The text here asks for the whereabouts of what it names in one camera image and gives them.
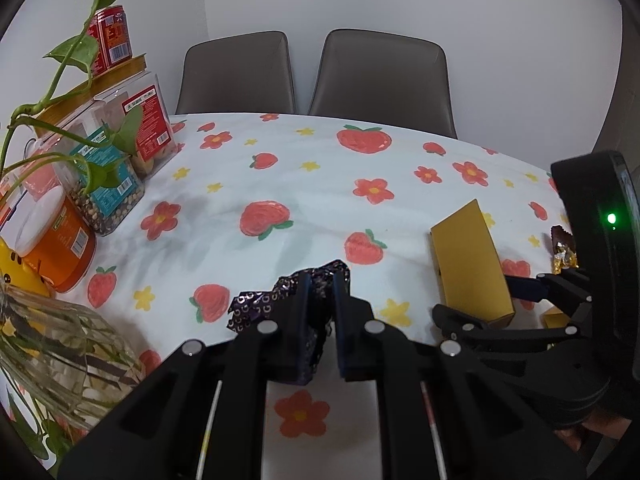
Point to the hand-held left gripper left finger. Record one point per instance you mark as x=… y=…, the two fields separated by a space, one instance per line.
x=300 y=320

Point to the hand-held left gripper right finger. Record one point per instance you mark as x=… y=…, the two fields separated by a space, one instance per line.
x=345 y=330

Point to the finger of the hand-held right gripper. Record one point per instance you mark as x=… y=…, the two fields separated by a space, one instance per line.
x=525 y=287
x=500 y=340

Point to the purple patterned wrapper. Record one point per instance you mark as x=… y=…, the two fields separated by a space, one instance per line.
x=260 y=302

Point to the gold triangular box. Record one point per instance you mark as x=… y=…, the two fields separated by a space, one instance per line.
x=470 y=260

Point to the person's right hand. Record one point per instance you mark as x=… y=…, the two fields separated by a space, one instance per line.
x=575 y=437

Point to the gold gift box with ribbon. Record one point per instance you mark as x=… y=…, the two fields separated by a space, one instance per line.
x=552 y=317

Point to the gold brown chocolate wrapper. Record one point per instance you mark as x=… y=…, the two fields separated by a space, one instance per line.
x=564 y=252

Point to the strawberry print tablecloth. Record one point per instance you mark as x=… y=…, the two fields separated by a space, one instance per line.
x=300 y=200

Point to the clear jar with teal label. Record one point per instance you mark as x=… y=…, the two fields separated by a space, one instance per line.
x=107 y=182

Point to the glass vase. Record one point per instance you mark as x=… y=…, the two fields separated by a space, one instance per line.
x=65 y=350

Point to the orange tub with white lid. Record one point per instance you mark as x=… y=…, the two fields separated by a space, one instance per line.
x=65 y=250

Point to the clear jar with red label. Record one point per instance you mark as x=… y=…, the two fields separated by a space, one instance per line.
x=150 y=120

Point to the taupe dining chair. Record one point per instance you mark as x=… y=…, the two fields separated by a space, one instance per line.
x=235 y=72
x=382 y=77

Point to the yellow toy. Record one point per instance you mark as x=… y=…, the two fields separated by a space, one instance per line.
x=20 y=267

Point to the pink cup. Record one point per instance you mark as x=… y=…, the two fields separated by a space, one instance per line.
x=42 y=180

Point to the red drink can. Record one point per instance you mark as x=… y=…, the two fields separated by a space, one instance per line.
x=112 y=40

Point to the green pothos plant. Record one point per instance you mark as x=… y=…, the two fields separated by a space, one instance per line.
x=75 y=50

